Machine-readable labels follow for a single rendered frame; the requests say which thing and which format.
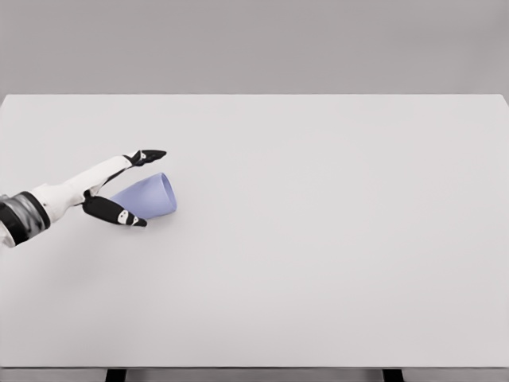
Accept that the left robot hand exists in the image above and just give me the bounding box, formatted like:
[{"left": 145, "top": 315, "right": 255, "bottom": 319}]
[{"left": 66, "top": 149, "right": 168, "bottom": 228}]

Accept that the lavender plastic cup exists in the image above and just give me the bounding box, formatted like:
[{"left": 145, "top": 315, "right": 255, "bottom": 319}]
[{"left": 109, "top": 172, "right": 178, "bottom": 221}]

